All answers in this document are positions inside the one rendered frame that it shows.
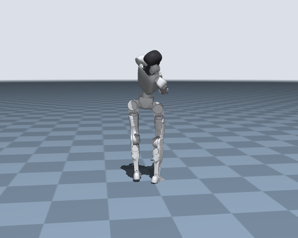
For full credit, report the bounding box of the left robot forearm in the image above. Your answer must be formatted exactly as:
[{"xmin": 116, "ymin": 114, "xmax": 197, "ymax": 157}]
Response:
[{"xmin": 149, "ymin": 66, "xmax": 154, "ymax": 75}]

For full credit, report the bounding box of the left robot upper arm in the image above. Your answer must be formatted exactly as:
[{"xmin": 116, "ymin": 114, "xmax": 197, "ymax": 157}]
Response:
[{"xmin": 135, "ymin": 55, "xmax": 160, "ymax": 73}]

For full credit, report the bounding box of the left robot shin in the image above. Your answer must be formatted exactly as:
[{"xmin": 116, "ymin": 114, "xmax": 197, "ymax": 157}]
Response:
[{"xmin": 131, "ymin": 135, "xmax": 140, "ymax": 173}]

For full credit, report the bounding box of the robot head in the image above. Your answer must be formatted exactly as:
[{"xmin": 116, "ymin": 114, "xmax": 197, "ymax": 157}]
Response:
[{"xmin": 142, "ymin": 50, "xmax": 162, "ymax": 76}]

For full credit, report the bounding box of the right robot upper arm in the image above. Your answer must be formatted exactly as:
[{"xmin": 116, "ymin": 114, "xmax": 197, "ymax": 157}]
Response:
[{"xmin": 155, "ymin": 76, "xmax": 167, "ymax": 95}]

